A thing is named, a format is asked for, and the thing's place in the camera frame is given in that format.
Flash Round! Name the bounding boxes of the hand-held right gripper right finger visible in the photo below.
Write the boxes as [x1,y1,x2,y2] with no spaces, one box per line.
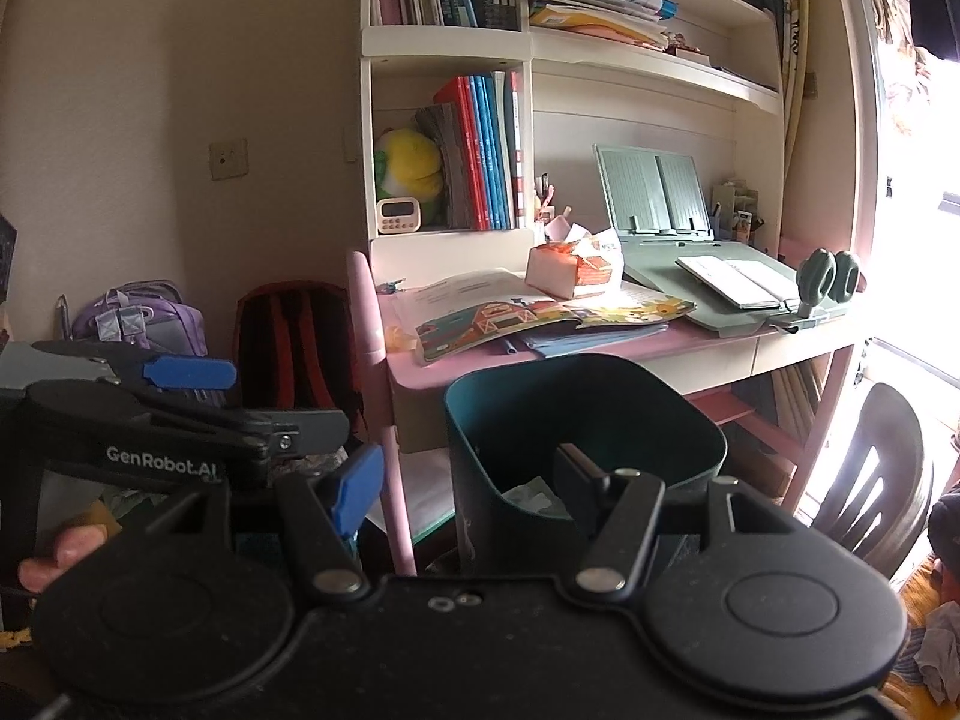
[553,442,807,592]

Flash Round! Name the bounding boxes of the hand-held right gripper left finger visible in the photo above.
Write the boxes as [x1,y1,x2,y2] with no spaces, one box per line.
[146,442,385,605]

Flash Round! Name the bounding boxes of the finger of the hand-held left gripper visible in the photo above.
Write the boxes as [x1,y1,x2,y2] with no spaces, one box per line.
[34,340,239,393]
[112,388,351,460]

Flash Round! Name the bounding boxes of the white wrappers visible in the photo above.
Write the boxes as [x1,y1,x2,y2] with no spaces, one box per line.
[501,476,575,522]

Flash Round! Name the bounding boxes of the teal waste bin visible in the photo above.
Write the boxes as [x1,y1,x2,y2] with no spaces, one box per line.
[442,352,728,578]

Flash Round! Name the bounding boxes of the person's left hand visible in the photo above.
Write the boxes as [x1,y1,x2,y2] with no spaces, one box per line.
[16,523,107,595]

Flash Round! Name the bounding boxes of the purple grey backpack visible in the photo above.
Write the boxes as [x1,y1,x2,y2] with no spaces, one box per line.
[71,280,207,361]

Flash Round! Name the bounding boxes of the black red backpack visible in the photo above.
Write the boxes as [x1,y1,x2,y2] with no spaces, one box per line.
[232,281,368,451]

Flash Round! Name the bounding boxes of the blue folder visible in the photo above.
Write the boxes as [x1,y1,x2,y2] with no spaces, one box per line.
[517,322,668,359]

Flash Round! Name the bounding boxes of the pink desk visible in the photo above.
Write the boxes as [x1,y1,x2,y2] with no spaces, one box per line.
[346,251,875,578]

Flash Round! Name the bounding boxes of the open colourful picture book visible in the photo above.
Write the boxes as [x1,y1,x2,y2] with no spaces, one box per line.
[390,270,698,365]

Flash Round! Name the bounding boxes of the paper house box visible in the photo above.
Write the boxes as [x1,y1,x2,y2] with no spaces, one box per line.
[525,229,625,301]

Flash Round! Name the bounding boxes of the row of pale books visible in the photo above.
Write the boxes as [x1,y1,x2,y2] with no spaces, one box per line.
[772,360,833,451]

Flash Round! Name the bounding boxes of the white digital timer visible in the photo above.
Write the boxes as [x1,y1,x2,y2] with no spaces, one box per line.
[375,196,421,235]

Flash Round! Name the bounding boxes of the open white notebook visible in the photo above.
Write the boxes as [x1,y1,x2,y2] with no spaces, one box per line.
[675,255,797,310]

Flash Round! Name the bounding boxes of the yellow green plush toy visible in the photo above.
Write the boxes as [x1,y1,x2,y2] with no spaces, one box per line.
[373,127,445,226]

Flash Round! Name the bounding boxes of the green reading stand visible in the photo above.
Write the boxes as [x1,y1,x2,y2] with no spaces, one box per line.
[592,144,807,335]

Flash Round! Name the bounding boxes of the desk organizer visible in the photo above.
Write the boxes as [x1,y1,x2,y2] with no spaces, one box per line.
[709,180,762,248]

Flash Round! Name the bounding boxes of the dark wooden chair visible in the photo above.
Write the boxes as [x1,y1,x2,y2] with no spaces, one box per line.
[814,382,935,578]

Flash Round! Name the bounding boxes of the row of red blue books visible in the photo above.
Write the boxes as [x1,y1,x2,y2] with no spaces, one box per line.
[416,69,526,232]

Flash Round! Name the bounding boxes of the yellow patterned mat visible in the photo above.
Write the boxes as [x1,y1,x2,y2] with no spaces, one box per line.
[892,555,960,706]

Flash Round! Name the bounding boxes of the cream bookshelf hutch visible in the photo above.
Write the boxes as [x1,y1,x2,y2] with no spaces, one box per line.
[358,0,788,290]

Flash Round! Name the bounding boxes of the grey cloth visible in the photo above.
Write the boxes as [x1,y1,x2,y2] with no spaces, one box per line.
[911,604,960,698]

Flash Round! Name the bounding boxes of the stack of papers and booklets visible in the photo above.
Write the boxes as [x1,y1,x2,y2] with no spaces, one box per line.
[527,0,680,53]

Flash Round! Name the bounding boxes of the floral curtain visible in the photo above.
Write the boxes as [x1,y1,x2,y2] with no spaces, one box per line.
[855,0,938,188]

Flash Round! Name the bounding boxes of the beige wall socket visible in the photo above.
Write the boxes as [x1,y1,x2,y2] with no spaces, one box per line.
[208,139,250,181]

